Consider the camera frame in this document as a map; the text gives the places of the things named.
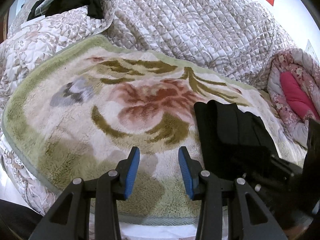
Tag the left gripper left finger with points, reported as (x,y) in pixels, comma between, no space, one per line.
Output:
(68,218)

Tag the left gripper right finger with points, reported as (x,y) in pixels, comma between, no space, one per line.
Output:
(248,216)

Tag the black pants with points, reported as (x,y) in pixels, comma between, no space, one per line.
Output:
(233,142)

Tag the pink floral rolled quilt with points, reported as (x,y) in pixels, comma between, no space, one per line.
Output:
(293,86)

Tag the floral plush blanket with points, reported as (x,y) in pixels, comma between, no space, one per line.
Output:
(80,112)

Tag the beige quilted bedspread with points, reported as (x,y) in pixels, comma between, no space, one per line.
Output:
(236,38)

